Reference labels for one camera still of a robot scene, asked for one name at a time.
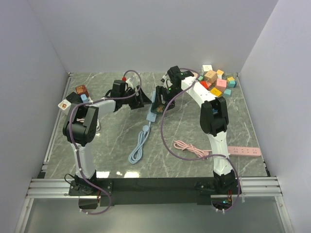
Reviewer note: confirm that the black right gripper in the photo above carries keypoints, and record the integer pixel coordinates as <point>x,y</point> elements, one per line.
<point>160,91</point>

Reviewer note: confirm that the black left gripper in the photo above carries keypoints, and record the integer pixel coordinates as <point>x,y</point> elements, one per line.
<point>140,100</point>

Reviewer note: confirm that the red cube plug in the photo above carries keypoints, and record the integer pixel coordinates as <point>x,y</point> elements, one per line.
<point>206,84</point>

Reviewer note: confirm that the beige cube plug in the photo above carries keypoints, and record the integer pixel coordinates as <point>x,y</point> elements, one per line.
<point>211,76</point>

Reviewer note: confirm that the pink power strip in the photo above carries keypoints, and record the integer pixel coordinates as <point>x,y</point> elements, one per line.
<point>244,151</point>

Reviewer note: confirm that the dark green cube plug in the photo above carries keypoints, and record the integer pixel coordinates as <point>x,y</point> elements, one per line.
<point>158,108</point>

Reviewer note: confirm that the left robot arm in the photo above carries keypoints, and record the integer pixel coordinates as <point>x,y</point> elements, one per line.
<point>80,125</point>

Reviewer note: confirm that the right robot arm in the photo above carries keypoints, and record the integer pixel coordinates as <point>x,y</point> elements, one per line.
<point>213,119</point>

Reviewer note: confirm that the yellow cube plug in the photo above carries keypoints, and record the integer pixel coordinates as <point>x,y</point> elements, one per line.
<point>216,92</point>

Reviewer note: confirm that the small blue plug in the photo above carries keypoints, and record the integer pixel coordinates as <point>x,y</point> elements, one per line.
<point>84,98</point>

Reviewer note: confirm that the pink cube plug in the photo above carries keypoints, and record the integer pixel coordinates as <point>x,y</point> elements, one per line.
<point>221,84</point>

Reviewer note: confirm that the maroon patterned cube plug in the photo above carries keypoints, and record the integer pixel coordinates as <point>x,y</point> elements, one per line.
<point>82,90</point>

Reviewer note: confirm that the small teal plug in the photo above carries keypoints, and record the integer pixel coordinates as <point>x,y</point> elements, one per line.
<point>227,93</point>

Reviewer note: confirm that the black cube plug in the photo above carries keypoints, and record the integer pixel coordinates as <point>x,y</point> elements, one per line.
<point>73,97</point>

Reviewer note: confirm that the small cyan plug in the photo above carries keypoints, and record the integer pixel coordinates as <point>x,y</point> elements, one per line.
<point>232,84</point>

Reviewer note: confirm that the small yellow green plug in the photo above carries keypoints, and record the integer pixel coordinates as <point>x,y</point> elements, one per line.
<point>230,79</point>

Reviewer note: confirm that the white cartoon cube plug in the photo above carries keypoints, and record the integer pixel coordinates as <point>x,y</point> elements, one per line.
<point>64,105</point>

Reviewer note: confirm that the white power strip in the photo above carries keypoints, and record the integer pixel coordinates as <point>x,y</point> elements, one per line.
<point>89,100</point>

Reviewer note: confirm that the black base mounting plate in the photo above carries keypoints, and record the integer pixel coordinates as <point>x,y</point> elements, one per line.
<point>124,191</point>

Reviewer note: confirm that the aluminium rail frame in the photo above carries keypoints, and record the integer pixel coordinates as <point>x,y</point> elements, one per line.
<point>268,186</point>

